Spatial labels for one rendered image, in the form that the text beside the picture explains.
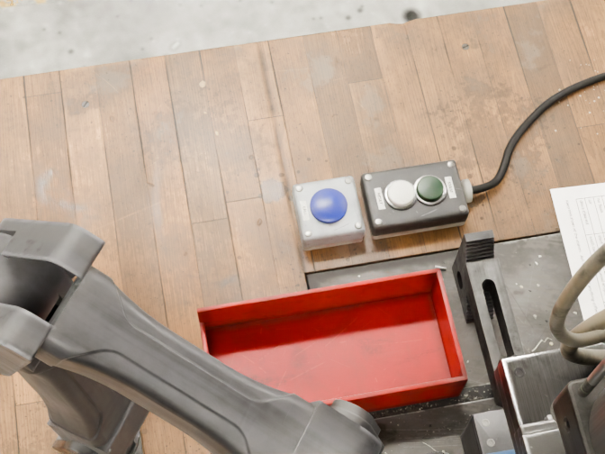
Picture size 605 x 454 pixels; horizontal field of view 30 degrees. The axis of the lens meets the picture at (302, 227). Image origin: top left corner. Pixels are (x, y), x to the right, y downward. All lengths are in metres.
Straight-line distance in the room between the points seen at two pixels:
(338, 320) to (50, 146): 0.38
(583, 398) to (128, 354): 0.31
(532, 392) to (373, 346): 0.28
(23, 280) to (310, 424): 0.22
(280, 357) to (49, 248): 0.48
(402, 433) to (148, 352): 0.48
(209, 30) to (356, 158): 1.22
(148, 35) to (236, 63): 1.13
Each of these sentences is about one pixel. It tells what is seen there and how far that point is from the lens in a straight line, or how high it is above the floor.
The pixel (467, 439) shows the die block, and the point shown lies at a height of 0.94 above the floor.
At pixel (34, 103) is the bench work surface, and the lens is 1.33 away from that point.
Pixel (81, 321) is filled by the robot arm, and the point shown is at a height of 1.34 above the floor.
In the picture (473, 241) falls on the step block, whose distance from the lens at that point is 1.14.
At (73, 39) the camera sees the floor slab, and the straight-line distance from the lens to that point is 2.47.
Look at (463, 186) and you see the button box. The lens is 1.24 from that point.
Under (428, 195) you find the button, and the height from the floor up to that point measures 0.94.
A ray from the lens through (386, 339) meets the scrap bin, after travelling 1.18.
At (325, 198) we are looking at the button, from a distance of 1.20.
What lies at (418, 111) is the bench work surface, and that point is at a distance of 1.31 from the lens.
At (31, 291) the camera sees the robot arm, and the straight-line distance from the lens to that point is 0.79.
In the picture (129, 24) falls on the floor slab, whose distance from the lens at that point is 2.47.
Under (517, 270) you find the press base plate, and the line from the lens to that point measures 1.24.
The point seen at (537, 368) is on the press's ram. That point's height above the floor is 1.14.
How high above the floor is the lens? 2.02
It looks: 66 degrees down
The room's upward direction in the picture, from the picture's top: 2 degrees clockwise
